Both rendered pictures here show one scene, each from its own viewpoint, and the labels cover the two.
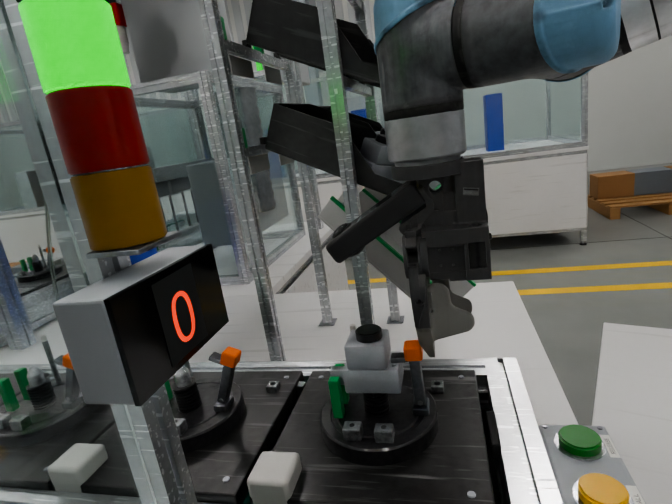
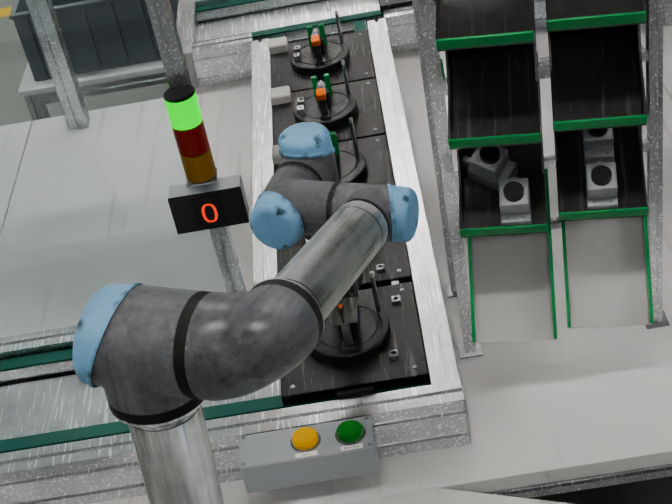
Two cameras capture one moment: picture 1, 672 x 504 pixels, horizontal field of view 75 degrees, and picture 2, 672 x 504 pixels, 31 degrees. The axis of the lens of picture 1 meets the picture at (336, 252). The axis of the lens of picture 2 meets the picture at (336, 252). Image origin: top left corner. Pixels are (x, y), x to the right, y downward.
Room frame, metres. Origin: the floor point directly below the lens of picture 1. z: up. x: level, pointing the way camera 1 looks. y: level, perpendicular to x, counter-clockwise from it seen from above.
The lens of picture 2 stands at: (0.16, -1.54, 2.30)
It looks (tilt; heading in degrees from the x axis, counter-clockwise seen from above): 37 degrees down; 79
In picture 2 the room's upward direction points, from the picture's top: 12 degrees counter-clockwise
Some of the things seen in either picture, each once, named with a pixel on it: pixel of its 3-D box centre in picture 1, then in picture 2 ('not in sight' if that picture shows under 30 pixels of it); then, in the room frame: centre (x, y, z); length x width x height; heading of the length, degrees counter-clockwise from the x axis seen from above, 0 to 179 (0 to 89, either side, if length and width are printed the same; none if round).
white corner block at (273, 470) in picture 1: (276, 480); not in sight; (0.39, 0.10, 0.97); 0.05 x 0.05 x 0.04; 75
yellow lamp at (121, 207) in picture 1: (121, 206); (198, 162); (0.30, 0.14, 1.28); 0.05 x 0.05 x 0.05
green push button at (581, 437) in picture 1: (579, 443); (350, 432); (0.39, -0.23, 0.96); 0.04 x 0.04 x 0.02
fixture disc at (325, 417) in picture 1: (378, 416); (348, 332); (0.46, -0.02, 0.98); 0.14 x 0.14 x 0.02
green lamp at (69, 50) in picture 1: (78, 49); (183, 108); (0.30, 0.14, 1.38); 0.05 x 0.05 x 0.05
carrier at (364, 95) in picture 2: not in sight; (322, 96); (0.65, 0.70, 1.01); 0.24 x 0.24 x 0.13; 75
